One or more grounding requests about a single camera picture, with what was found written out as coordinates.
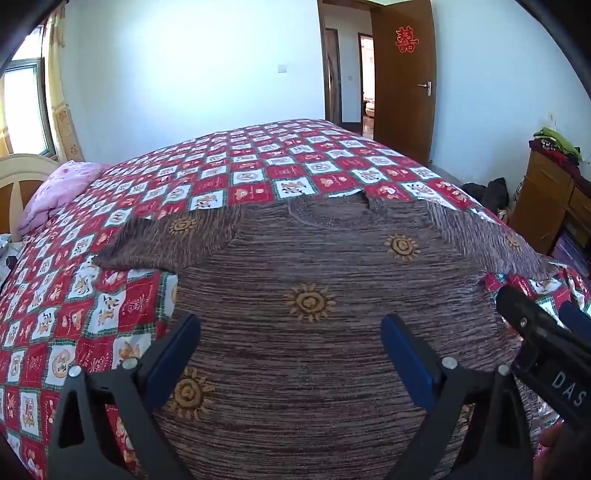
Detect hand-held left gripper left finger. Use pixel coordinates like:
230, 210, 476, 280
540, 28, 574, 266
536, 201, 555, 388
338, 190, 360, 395
46, 313, 202, 480

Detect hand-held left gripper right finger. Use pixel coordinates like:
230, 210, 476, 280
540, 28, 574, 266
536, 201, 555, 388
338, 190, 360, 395
379, 314, 536, 480

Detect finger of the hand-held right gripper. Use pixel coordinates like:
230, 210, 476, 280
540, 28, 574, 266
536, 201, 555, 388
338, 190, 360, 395
560, 301, 591, 334
496, 285, 578, 349

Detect brown sweater with sun prints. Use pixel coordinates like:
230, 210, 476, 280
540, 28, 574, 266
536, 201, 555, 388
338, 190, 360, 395
92, 191, 561, 480

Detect purple box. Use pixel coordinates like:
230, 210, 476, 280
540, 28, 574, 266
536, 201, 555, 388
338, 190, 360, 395
551, 230, 591, 278

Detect wooden cabinet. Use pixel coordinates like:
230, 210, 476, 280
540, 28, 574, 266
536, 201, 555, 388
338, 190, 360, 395
508, 148, 591, 260

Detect black bag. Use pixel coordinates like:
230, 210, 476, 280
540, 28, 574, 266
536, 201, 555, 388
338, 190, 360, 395
461, 177, 510, 216

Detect dark red cloth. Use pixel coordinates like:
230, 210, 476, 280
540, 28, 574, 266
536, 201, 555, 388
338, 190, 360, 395
529, 140, 583, 177

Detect pink pillow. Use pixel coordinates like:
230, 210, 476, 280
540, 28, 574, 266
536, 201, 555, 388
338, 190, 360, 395
18, 160, 112, 236

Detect red checkered printed blanket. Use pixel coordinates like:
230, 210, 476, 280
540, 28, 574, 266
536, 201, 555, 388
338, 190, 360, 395
0, 119, 591, 480

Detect cream wooden headboard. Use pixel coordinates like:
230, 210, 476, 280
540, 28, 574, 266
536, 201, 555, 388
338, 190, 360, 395
0, 154, 61, 241

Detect brown wooden door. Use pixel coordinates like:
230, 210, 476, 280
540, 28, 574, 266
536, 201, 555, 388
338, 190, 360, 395
369, 0, 437, 165

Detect yellow patterned curtain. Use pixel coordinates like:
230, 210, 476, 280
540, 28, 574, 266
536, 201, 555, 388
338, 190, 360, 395
44, 4, 85, 163

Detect window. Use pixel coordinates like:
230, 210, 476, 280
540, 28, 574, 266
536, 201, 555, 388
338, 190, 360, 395
0, 58, 58, 160

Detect red paper door decoration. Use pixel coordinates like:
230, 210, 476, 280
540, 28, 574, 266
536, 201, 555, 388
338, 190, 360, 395
394, 26, 420, 53

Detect wooden door frame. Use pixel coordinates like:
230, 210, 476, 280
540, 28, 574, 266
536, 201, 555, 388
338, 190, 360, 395
317, 0, 384, 136

